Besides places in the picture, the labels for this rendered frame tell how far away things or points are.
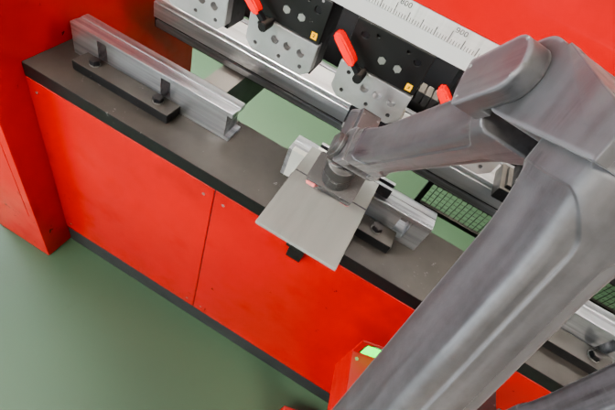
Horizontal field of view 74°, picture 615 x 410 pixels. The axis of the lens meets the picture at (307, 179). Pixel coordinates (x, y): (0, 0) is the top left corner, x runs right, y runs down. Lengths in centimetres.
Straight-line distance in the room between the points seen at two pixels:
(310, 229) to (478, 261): 58
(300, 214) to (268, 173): 25
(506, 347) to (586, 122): 12
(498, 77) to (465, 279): 13
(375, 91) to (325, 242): 31
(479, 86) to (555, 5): 42
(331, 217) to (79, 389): 115
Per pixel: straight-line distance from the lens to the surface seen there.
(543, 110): 27
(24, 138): 145
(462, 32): 73
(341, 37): 74
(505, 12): 71
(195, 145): 107
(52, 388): 173
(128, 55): 117
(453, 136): 37
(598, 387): 69
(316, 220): 83
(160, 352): 172
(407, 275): 102
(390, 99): 82
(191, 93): 108
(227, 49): 128
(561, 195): 23
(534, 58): 28
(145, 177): 120
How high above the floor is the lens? 165
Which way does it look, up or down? 47 degrees down
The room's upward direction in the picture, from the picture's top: 24 degrees clockwise
